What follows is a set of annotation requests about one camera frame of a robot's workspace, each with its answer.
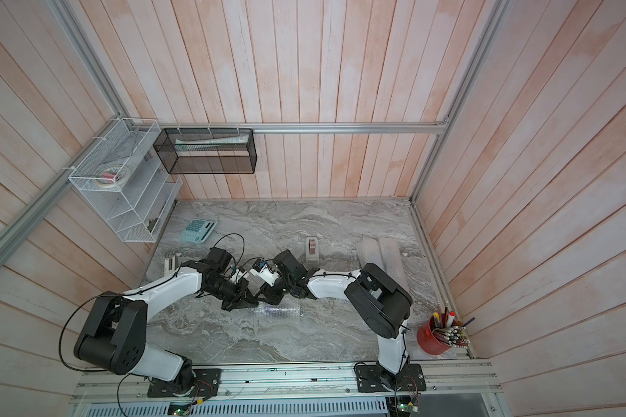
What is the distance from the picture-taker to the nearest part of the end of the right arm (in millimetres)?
688

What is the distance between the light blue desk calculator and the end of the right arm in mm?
409

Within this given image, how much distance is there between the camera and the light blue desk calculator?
3.48 feet
